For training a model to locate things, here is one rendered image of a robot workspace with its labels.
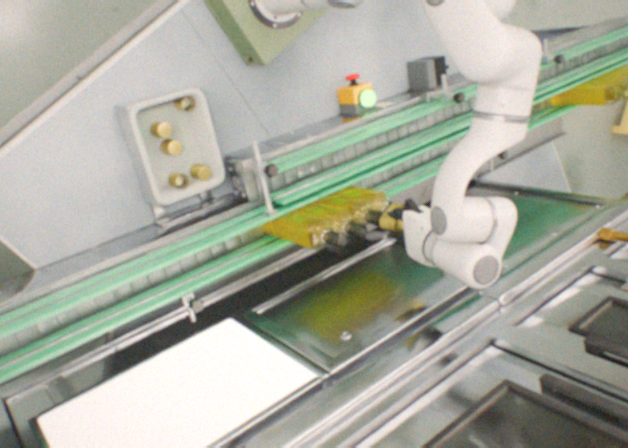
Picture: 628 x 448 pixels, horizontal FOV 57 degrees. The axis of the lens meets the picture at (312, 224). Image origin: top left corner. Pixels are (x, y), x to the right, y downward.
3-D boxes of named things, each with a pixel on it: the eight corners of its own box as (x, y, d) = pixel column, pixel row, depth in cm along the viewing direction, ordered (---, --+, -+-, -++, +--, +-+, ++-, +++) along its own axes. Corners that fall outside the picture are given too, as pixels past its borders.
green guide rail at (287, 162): (257, 170, 132) (276, 174, 126) (256, 166, 132) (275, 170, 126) (639, 24, 220) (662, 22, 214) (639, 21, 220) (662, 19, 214)
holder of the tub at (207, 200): (151, 222, 134) (164, 229, 128) (114, 105, 124) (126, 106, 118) (215, 197, 142) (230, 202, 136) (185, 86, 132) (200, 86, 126)
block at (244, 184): (232, 199, 138) (247, 204, 132) (222, 161, 134) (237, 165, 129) (245, 194, 140) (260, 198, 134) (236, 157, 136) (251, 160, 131)
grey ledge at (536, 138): (343, 227, 164) (369, 235, 155) (337, 198, 161) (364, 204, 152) (539, 132, 212) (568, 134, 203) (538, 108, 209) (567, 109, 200)
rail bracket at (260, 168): (249, 211, 133) (279, 221, 123) (232, 141, 127) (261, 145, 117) (260, 206, 135) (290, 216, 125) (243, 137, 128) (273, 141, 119)
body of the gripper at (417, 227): (463, 266, 108) (431, 248, 118) (459, 215, 104) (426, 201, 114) (429, 278, 105) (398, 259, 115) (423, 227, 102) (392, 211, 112)
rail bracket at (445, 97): (419, 103, 160) (457, 104, 150) (416, 77, 158) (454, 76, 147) (429, 100, 162) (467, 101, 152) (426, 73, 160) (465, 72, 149)
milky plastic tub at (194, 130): (144, 202, 131) (159, 208, 124) (113, 105, 123) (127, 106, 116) (211, 177, 140) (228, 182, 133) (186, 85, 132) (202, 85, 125)
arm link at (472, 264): (479, 202, 89) (528, 202, 93) (441, 188, 99) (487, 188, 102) (465, 294, 93) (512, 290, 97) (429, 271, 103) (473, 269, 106)
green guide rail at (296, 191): (264, 200, 135) (283, 205, 129) (263, 196, 135) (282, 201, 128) (639, 44, 223) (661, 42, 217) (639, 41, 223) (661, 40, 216)
